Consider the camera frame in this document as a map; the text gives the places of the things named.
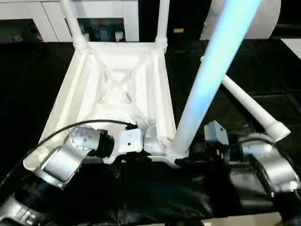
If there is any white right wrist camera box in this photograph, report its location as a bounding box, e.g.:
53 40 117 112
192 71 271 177
203 120 230 147

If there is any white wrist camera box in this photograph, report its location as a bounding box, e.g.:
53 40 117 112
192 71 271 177
103 127 144 165
203 120 230 147

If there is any white plastic table top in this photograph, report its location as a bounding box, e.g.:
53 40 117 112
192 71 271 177
22 40 182 173

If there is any black box with yellow label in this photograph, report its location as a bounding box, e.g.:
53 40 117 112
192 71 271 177
139 0 213 42

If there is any white plastic bag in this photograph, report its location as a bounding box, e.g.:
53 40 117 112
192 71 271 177
200 0 282 40

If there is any white cabinet with glass doors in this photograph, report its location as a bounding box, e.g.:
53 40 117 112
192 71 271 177
0 0 141 43

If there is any white flat board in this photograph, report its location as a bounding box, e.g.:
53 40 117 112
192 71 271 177
281 38 301 60

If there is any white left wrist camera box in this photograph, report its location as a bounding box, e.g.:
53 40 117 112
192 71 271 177
103 127 144 165

